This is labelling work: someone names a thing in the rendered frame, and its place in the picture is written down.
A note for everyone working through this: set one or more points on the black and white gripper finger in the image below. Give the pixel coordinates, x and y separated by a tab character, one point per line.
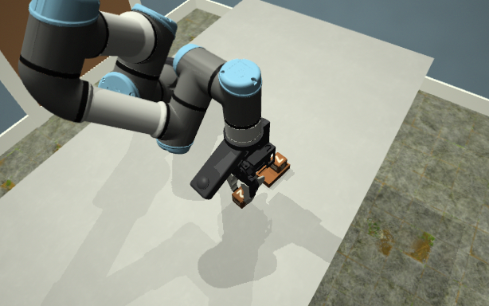
251	187
232	181

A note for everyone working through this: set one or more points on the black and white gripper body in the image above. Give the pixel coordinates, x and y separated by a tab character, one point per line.
255	158

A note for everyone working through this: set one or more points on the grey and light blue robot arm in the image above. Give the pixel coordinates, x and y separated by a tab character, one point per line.
60	34

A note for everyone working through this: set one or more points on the orange wooden tray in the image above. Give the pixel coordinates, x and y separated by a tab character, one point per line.
270	175

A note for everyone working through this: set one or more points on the brown number cube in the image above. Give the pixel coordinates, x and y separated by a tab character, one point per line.
238	197
280	163

